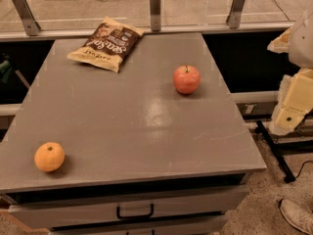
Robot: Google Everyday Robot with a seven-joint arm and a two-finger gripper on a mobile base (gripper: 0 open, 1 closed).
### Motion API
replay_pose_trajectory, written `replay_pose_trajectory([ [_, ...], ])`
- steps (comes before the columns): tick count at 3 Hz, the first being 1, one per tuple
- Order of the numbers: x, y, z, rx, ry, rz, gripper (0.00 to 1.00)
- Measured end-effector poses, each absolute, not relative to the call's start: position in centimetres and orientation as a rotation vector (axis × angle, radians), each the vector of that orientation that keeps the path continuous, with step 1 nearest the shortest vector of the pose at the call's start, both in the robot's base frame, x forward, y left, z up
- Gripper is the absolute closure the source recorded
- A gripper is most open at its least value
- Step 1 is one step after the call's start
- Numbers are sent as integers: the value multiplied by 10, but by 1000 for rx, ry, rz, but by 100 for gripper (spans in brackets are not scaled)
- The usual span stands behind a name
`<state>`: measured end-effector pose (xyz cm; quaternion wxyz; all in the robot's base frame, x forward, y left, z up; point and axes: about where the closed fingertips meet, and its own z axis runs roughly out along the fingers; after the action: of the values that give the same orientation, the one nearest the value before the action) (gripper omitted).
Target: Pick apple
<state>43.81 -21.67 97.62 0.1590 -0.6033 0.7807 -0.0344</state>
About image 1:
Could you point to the red apple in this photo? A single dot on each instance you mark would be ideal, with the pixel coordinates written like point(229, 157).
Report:
point(186, 79)

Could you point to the right metal railing bracket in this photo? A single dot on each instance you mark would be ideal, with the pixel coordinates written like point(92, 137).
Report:
point(235, 14)

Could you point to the left metal railing bracket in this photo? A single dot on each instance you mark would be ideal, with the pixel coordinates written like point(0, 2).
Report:
point(30, 25)

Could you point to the upper grey drawer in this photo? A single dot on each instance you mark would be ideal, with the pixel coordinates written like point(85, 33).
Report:
point(102, 210)

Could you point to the black drawer handle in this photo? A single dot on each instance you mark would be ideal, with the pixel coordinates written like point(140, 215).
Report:
point(144, 212)

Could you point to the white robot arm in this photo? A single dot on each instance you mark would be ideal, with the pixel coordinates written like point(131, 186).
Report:
point(297, 42)

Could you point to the orange fruit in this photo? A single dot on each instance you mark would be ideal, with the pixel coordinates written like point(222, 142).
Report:
point(49, 157)

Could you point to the grey drawer cabinet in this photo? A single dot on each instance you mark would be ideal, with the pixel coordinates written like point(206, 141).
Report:
point(127, 132)

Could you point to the yellow white gripper finger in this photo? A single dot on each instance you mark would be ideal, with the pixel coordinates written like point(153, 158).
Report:
point(295, 101)

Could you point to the brown yellow chip bag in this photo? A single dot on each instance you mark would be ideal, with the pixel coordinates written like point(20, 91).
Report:
point(109, 44)

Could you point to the black metal stand leg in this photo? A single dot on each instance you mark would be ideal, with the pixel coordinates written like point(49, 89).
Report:
point(289, 177)

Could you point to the white shoe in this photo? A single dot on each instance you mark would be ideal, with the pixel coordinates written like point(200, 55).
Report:
point(297, 215)

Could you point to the metal railing bracket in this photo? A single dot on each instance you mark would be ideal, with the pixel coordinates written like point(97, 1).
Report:
point(155, 15)
point(30, 25)
point(235, 14)

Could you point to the grey drawer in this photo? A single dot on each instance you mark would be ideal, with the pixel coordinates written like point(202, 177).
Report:
point(102, 210)
point(195, 225)

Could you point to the middle metal railing bracket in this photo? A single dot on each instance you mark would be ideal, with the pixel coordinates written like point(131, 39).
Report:
point(155, 15)

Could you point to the lower grey drawer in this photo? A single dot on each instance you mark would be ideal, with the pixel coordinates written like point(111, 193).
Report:
point(195, 225)

